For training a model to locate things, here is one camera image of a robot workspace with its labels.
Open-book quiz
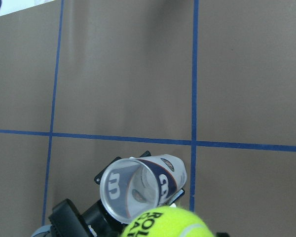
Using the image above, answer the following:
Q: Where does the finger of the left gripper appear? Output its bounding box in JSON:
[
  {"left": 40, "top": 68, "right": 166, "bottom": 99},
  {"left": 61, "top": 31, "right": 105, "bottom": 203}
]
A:
[{"left": 164, "top": 189, "right": 185, "bottom": 206}]

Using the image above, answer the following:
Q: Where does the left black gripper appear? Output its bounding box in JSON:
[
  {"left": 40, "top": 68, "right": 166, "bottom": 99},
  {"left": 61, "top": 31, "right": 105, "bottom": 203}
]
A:
[{"left": 82, "top": 157, "right": 127, "bottom": 237}]

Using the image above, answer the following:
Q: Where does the tennis ball with Roland Garros print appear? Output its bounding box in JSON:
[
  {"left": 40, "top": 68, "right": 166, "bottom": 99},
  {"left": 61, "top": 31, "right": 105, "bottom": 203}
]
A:
[{"left": 121, "top": 206, "right": 214, "bottom": 237}]

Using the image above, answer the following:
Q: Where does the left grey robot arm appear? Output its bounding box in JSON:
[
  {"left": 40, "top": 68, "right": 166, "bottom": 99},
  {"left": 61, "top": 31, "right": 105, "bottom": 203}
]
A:
[{"left": 32, "top": 151, "right": 187, "bottom": 237}]

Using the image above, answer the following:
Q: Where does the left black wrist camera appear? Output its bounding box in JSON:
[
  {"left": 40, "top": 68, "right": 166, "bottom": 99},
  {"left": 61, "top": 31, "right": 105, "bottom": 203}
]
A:
[{"left": 48, "top": 199, "right": 94, "bottom": 237}]

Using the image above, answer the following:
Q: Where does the Wilson tennis ball can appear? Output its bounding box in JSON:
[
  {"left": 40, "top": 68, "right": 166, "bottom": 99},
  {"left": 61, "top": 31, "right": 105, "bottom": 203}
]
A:
[{"left": 100, "top": 154, "right": 187, "bottom": 224}]

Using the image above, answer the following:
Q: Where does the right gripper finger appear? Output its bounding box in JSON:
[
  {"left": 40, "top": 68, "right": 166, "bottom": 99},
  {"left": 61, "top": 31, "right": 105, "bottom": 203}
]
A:
[{"left": 216, "top": 232, "right": 230, "bottom": 237}]

